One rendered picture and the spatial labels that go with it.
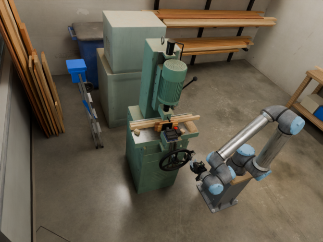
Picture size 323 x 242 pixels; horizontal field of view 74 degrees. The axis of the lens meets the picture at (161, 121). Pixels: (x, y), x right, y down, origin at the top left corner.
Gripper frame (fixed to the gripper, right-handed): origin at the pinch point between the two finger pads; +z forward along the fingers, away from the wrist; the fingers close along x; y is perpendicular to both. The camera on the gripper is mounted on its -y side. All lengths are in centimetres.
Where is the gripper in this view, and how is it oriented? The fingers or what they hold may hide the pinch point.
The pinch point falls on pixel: (191, 162)
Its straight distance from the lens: 182.9
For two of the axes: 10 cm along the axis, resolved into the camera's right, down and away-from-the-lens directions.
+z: -3.7, -4.0, 8.4
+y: 0.2, -9.0, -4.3
